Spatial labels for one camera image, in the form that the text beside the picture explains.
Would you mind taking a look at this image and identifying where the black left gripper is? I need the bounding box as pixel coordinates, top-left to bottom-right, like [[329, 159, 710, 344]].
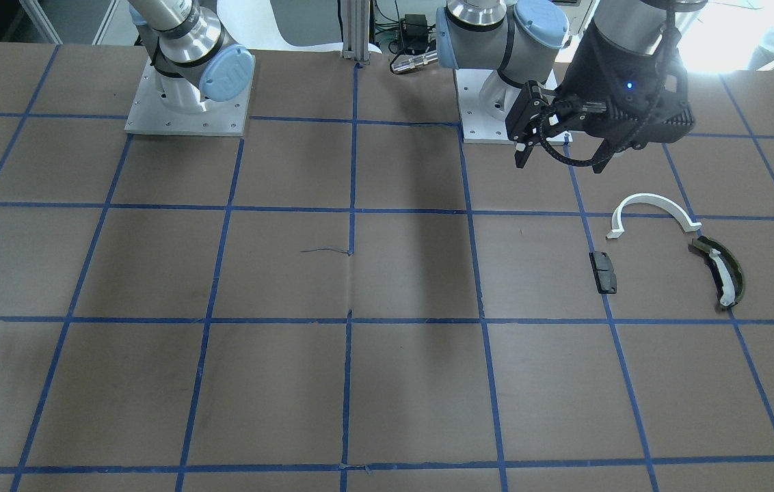
[[505, 26, 695, 174]]

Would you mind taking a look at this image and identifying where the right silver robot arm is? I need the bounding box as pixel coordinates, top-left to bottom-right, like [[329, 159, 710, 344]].
[[129, 1, 255, 114]]

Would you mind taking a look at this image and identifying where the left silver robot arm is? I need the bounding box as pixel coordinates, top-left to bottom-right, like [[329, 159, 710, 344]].
[[390, 1, 706, 174]]

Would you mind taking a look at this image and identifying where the white curved plastic part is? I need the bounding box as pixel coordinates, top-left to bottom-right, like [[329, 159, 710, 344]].
[[606, 193, 702, 240]]

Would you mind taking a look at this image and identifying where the black brake pad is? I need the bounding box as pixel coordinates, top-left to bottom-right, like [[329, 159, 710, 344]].
[[588, 250, 617, 294]]

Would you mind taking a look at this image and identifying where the black power adapter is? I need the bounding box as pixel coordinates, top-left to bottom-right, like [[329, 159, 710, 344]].
[[400, 14, 429, 43]]

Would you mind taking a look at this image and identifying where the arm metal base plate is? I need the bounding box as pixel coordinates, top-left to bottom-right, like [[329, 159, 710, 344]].
[[125, 60, 253, 137], [455, 69, 520, 144]]

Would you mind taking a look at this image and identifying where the aluminium frame post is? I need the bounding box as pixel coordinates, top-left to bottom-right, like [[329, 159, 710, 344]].
[[339, 0, 371, 65]]

